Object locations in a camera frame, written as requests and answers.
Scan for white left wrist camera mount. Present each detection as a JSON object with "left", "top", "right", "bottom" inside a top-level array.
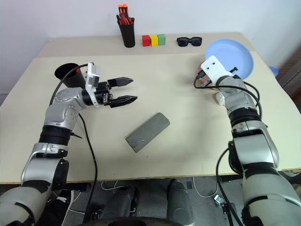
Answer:
[{"left": 85, "top": 62, "right": 102, "bottom": 108}]

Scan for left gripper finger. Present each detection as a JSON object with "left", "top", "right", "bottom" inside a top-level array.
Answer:
[
  {"left": 107, "top": 76, "right": 135, "bottom": 89},
  {"left": 109, "top": 95, "right": 138, "bottom": 109}
]

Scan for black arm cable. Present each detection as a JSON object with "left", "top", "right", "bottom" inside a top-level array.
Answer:
[
  {"left": 49, "top": 63, "right": 99, "bottom": 226},
  {"left": 193, "top": 72, "right": 264, "bottom": 226}
]

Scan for white lumpy object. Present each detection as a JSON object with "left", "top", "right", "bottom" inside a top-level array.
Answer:
[{"left": 213, "top": 92, "right": 227, "bottom": 106}]

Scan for black sunglasses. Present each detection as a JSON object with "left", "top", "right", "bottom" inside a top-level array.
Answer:
[{"left": 176, "top": 36, "right": 203, "bottom": 47}]

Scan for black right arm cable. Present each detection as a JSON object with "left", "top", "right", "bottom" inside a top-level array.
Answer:
[{"left": 193, "top": 72, "right": 264, "bottom": 226}]

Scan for dark brown slatted furniture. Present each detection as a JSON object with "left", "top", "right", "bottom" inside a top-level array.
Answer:
[{"left": 276, "top": 46, "right": 301, "bottom": 99}]

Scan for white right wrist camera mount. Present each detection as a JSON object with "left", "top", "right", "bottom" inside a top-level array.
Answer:
[{"left": 202, "top": 55, "right": 234, "bottom": 83}]

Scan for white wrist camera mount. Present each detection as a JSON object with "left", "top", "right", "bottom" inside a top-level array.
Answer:
[
  {"left": 85, "top": 62, "right": 102, "bottom": 108},
  {"left": 202, "top": 55, "right": 234, "bottom": 83}
]

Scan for light blue plate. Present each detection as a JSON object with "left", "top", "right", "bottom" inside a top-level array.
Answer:
[{"left": 204, "top": 39, "right": 255, "bottom": 81}]

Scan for dark grey rounded shape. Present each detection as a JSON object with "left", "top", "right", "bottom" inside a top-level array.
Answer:
[
  {"left": 166, "top": 178, "right": 195, "bottom": 226},
  {"left": 101, "top": 186, "right": 139, "bottom": 219}
]

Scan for white floor cable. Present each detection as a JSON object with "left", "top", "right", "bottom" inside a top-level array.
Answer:
[
  {"left": 192, "top": 176, "right": 220, "bottom": 199},
  {"left": 101, "top": 180, "right": 123, "bottom": 196}
]

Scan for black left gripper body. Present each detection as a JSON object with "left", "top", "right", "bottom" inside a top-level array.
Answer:
[{"left": 95, "top": 81, "right": 115, "bottom": 108}]

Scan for grey glasses case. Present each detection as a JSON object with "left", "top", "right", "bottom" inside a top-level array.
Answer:
[{"left": 124, "top": 112, "right": 171, "bottom": 153}]

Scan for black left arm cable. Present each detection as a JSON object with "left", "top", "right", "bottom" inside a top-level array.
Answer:
[{"left": 49, "top": 63, "right": 99, "bottom": 226}]

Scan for black pen cup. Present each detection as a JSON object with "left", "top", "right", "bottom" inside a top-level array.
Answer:
[{"left": 118, "top": 17, "right": 136, "bottom": 48}]

